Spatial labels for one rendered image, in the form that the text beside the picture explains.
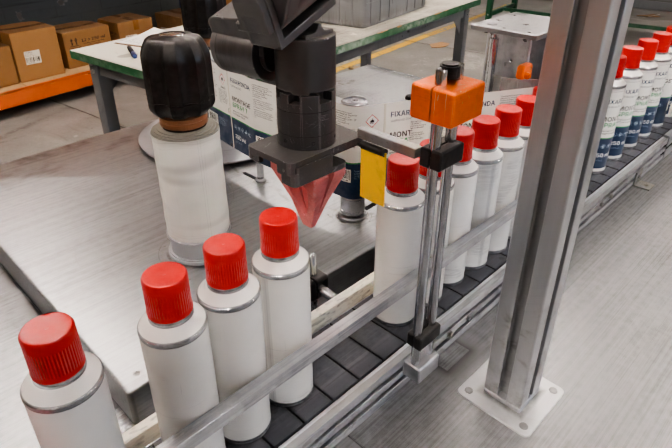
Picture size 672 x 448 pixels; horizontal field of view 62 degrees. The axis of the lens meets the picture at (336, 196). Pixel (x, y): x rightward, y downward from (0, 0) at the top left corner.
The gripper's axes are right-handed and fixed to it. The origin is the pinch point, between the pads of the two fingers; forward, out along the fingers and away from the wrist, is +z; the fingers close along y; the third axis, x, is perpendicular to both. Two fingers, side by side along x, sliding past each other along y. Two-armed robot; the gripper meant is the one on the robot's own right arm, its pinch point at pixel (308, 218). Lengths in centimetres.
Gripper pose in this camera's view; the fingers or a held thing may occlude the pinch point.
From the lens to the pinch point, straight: 60.4
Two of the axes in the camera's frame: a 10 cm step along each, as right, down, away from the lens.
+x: 7.2, 3.3, -6.1
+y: -7.0, 3.4, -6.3
